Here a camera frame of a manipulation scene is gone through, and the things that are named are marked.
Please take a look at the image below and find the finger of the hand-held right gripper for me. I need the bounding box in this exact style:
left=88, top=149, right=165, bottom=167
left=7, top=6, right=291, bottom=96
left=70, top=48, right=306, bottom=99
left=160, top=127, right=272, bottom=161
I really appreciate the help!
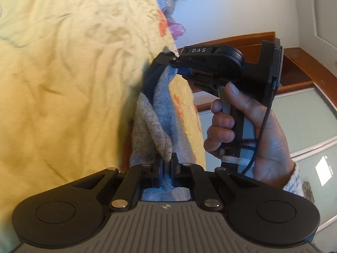
left=153, top=51, right=185, bottom=66

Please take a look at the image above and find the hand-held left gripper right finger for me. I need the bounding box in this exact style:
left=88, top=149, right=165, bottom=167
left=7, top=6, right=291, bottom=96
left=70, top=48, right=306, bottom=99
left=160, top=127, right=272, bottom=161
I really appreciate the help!
left=171, top=153, right=257, bottom=211

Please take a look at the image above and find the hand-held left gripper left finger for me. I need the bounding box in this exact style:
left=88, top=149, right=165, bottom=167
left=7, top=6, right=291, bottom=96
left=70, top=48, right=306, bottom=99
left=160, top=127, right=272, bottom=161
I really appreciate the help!
left=72, top=154, right=164, bottom=211

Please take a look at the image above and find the grey knitted small garment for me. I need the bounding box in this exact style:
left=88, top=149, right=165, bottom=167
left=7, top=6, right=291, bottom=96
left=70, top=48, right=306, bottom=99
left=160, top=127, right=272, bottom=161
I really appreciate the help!
left=130, top=46, right=196, bottom=202

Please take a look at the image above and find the person's right forearm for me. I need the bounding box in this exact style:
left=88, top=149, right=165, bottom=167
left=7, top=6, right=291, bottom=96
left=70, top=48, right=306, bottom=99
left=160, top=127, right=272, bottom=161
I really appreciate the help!
left=282, top=160, right=304, bottom=199

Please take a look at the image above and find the person's right hand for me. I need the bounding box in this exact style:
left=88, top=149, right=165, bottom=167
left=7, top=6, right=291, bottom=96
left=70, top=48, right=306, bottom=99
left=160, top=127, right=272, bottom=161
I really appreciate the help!
left=204, top=82, right=294, bottom=191

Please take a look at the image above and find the pink plastic bag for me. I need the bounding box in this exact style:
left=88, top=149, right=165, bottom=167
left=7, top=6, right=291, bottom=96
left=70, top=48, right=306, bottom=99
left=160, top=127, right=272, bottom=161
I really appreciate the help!
left=170, top=21, right=186, bottom=39

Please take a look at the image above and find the clear plastic bag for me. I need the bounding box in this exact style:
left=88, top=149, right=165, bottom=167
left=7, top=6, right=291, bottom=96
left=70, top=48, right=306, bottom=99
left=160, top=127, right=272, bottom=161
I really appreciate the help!
left=161, top=0, right=176, bottom=22

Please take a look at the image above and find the brown wooden cabinet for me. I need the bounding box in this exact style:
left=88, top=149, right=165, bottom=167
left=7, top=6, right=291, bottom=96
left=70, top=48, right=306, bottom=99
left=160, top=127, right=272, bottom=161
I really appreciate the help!
left=279, top=47, right=337, bottom=91

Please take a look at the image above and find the frosted glass wardrobe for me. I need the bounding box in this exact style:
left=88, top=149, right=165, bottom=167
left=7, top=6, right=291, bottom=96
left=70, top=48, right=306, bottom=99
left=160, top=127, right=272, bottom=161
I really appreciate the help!
left=196, top=83, right=337, bottom=234

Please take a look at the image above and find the white framed panel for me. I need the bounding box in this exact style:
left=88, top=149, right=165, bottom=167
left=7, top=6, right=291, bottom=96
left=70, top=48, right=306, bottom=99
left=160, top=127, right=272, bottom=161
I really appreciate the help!
left=313, top=0, right=337, bottom=51

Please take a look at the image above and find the yellow floral blanket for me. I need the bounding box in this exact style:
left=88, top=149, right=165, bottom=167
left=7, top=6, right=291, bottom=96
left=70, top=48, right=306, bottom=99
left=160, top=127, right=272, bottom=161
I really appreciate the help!
left=0, top=0, right=207, bottom=253

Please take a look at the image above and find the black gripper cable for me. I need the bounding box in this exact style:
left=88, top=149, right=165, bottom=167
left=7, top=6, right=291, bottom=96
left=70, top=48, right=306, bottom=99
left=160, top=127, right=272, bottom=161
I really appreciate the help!
left=241, top=78, right=280, bottom=176

